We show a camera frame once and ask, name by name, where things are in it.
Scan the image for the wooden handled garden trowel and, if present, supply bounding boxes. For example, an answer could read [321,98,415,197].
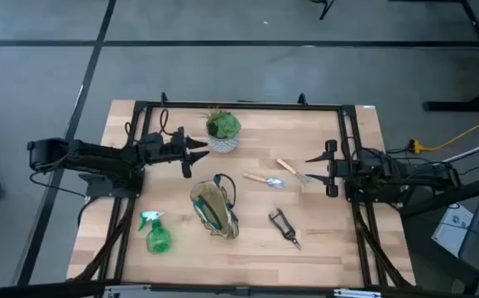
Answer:
[242,172,287,190]

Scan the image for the white cable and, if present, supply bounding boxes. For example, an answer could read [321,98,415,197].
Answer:
[443,133,479,164]

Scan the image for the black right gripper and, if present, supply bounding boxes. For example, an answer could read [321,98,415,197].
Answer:
[304,139,350,199]

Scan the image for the black chair leg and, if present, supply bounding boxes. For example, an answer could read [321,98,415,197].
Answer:
[308,0,336,22]

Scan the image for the black aluminium table frame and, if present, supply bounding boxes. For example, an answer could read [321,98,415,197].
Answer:
[67,91,414,291]

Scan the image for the pruning shears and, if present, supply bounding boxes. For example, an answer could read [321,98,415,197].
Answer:
[268,208,303,251]

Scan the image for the yellow extension cable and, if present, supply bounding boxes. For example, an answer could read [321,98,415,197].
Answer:
[408,108,479,155]

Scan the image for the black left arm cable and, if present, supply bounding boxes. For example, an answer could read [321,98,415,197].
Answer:
[158,108,175,137]

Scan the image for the wooden handled hand rake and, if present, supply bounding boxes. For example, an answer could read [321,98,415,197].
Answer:
[275,158,311,185]

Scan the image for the beige green gardening bag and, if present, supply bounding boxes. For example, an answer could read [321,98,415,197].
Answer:
[189,173,241,240]

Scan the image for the white cardboard box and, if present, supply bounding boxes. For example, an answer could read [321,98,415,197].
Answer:
[430,202,475,258]

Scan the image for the green plastic spray bottle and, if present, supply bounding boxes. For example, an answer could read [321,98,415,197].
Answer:
[137,210,173,255]

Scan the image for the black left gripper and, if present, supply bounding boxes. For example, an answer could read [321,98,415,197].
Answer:
[150,126,211,180]

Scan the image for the green artificial succulent plant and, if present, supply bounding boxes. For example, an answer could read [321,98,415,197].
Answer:
[200,105,242,141]

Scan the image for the white triangle patterned plant pot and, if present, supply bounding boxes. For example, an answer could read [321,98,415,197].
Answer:
[206,132,241,155]

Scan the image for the black slanted support bar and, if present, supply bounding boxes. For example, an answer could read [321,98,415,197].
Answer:
[399,172,479,219]

